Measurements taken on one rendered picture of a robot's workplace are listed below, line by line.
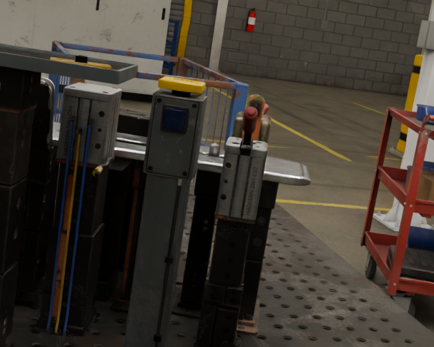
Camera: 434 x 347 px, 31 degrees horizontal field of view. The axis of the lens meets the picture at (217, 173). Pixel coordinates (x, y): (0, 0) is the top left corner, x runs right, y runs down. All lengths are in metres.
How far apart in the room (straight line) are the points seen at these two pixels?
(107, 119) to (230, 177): 0.22
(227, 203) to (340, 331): 0.42
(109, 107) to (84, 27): 8.28
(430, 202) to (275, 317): 2.00
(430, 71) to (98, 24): 5.16
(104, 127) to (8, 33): 8.25
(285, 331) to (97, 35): 8.22
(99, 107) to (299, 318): 0.60
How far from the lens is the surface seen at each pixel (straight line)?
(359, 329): 1.57
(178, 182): 1.07
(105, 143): 1.25
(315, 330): 1.52
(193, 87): 1.05
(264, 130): 1.56
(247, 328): 1.45
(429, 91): 5.31
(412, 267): 3.62
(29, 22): 9.46
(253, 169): 1.22
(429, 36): 5.28
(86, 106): 1.24
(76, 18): 9.50
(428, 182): 3.50
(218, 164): 1.34
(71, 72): 1.04
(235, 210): 1.24
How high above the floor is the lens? 1.26
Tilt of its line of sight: 12 degrees down
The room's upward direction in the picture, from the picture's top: 9 degrees clockwise
